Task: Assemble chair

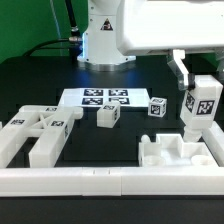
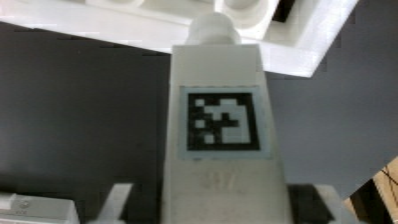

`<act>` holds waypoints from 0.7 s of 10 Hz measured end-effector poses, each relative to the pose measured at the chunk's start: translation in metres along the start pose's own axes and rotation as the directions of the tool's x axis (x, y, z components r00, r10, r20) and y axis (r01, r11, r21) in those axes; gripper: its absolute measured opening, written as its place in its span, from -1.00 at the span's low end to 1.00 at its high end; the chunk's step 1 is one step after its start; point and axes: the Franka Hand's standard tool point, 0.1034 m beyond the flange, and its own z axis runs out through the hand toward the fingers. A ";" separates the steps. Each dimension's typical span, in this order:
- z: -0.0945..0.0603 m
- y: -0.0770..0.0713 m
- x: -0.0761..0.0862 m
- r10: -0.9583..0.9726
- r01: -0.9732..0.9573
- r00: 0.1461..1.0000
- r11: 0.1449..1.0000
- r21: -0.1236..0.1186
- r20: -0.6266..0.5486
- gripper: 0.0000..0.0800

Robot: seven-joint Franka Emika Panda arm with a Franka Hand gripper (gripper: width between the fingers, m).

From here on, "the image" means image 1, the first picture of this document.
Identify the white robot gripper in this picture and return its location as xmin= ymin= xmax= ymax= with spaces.
xmin=116 ymin=0 xmax=224 ymax=91

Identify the white chair seat part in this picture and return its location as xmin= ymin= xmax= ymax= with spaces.
xmin=138 ymin=134 xmax=218 ymax=167

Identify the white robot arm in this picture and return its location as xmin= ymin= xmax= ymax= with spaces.
xmin=78 ymin=0 xmax=224 ymax=90

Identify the small white tagged cube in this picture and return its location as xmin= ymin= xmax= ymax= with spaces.
xmin=148 ymin=97 xmax=167 ymax=117

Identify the white right obstacle wall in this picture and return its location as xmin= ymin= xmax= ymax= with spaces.
xmin=202 ymin=122 xmax=224 ymax=167

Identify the white obstacle wall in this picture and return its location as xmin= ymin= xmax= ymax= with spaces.
xmin=0 ymin=166 xmax=224 ymax=197
xmin=202 ymin=122 xmax=224 ymax=167

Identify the black cable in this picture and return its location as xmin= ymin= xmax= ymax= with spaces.
xmin=21 ymin=0 xmax=83 ymax=58

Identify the white marker base plate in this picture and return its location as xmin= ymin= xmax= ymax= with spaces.
xmin=59 ymin=88 xmax=149 ymax=107

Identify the white front obstacle wall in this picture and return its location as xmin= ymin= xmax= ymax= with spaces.
xmin=0 ymin=166 xmax=224 ymax=197

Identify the white chair back frame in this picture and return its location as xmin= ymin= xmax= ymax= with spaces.
xmin=0 ymin=105 xmax=83 ymax=168

